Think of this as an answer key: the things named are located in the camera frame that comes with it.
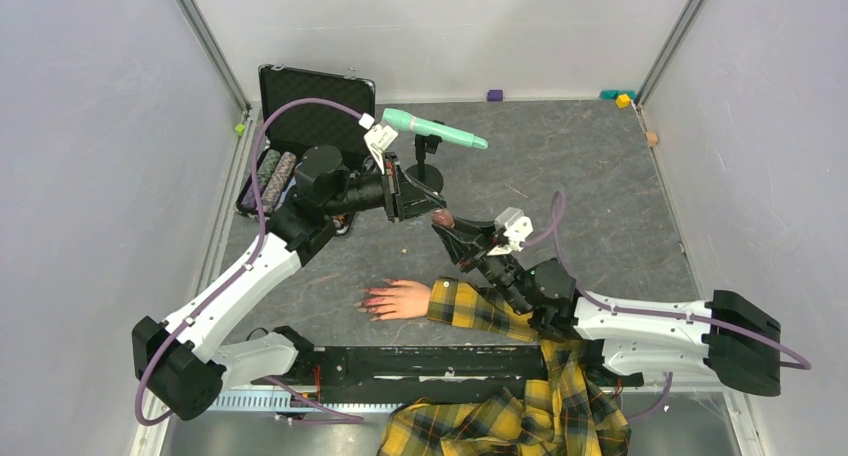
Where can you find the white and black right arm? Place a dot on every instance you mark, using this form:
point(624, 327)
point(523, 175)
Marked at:
point(727, 338)

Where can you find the pink nail polish bottle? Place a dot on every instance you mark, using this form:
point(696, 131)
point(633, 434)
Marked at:
point(442, 218)

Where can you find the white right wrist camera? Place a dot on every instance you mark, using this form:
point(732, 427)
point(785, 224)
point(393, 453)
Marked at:
point(512, 229)

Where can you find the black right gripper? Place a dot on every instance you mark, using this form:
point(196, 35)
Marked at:
point(471, 256)

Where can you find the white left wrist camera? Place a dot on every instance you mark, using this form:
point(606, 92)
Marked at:
point(378, 137)

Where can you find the teal block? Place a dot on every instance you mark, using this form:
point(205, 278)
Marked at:
point(613, 94)

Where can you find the yellow cube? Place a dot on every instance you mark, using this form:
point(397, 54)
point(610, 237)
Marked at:
point(623, 100)

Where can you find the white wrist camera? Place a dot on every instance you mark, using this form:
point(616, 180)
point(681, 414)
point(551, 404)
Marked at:
point(378, 137)
point(512, 229)

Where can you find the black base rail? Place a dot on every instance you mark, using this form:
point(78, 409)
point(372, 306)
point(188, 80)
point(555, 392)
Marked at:
point(406, 374)

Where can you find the black poker chip case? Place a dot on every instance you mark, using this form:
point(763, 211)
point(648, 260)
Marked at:
point(313, 125)

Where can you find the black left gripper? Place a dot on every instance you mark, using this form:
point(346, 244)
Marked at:
point(406, 198)

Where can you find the mannequin hand with stained nails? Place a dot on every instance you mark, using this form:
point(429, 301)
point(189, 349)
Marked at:
point(398, 299)

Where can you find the mint green microphone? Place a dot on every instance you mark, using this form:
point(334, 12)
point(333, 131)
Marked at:
point(404, 121)

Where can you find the black microphone stand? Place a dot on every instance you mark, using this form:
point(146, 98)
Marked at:
point(426, 143)

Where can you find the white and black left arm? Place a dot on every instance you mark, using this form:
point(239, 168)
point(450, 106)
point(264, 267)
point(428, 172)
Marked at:
point(181, 361)

